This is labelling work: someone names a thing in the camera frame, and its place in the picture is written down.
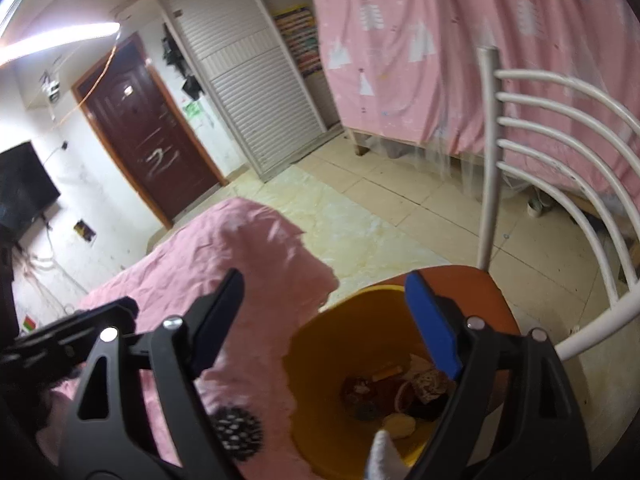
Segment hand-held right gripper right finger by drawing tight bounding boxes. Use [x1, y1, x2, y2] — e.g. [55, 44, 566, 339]
[404, 270, 593, 480]

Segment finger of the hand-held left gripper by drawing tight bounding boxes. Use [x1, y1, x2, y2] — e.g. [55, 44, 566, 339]
[75, 296, 140, 339]

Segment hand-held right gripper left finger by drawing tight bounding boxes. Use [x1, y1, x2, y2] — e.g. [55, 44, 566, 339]
[57, 268, 246, 480]

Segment white dotted cloth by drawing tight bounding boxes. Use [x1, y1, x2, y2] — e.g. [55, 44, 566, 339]
[410, 355, 456, 403]

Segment yellow bucket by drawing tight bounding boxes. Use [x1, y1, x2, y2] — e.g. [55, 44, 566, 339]
[287, 285, 506, 478]

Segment pink table cloth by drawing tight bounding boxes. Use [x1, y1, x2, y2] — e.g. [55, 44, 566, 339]
[37, 196, 341, 480]

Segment white knit cloth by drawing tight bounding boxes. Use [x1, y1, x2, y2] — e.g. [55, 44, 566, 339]
[367, 430, 408, 480]

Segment white metal chair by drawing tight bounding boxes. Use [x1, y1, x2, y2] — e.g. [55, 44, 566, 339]
[400, 45, 640, 411]

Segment dark red door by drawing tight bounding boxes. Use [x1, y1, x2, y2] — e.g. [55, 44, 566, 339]
[71, 32, 226, 231]

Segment pink tree print curtain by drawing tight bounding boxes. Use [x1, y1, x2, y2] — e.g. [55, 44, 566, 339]
[302, 0, 640, 201]

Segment white louvred wardrobe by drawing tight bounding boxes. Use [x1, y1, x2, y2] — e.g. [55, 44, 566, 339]
[157, 0, 331, 181]

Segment black hanging bags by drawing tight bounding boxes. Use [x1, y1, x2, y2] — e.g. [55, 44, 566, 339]
[161, 25, 203, 101]

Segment ceiling light tube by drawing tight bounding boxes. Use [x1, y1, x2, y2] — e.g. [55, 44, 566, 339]
[0, 21, 122, 67]

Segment colour grid poster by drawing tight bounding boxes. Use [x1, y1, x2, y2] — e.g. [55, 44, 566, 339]
[274, 4, 321, 78]

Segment black wall television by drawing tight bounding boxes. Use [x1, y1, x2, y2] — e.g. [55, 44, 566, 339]
[0, 141, 62, 233]

